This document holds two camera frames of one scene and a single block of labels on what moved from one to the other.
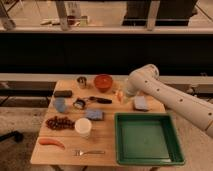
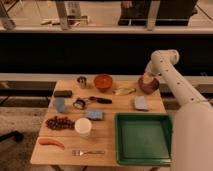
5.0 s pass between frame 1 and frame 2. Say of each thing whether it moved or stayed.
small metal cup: stayed
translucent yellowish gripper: moved
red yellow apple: moved
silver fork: stayed
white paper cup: stayed
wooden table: stayed
